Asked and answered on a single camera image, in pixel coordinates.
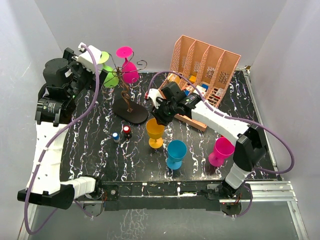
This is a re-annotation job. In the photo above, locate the orange sponge block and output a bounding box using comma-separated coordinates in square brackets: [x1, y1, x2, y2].
[189, 75, 196, 84]

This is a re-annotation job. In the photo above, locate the white card box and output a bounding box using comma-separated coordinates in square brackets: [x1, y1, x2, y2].
[196, 85, 207, 97]

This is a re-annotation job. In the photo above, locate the green wine glass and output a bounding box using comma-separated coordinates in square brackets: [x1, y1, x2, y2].
[98, 51, 119, 88]

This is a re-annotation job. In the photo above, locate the pink desk file organizer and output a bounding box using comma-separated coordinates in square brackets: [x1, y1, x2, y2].
[151, 34, 242, 133]

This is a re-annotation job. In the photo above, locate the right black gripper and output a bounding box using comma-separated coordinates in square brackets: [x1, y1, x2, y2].
[150, 98, 178, 127]

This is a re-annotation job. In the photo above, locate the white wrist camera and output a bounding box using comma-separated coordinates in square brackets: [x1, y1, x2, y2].
[145, 88, 165, 109]
[76, 42, 102, 73]

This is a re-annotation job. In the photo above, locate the orange wine glass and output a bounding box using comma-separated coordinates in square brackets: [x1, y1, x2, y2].
[146, 118, 165, 149]

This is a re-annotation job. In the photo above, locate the blue capped small bottle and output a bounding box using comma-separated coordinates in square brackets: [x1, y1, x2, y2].
[112, 132, 120, 143]

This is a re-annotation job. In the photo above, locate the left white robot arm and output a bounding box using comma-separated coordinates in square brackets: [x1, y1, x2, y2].
[17, 43, 108, 210]

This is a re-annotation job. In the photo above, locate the blue wine glass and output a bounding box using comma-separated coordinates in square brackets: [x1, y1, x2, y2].
[166, 140, 187, 170]

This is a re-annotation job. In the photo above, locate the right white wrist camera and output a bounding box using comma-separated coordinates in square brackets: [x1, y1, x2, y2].
[145, 88, 165, 109]

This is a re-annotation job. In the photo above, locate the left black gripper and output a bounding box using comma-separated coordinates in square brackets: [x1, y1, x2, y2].
[64, 49, 107, 99]

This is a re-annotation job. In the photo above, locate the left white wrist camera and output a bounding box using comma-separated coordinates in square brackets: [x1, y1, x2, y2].
[76, 42, 102, 73]

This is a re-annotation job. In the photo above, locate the red capped small bottle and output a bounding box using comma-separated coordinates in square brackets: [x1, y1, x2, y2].
[123, 125, 132, 139]

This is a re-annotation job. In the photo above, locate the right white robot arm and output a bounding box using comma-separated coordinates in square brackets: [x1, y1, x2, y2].
[145, 82, 268, 199]

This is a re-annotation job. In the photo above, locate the aluminium frame rail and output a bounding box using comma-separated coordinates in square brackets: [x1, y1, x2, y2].
[17, 176, 308, 240]

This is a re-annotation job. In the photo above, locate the metal wine glass rack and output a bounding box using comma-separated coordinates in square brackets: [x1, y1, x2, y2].
[109, 54, 149, 125]

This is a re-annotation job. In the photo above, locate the magenta wine glass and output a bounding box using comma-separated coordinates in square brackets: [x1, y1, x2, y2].
[116, 46, 140, 84]
[208, 137, 235, 167]

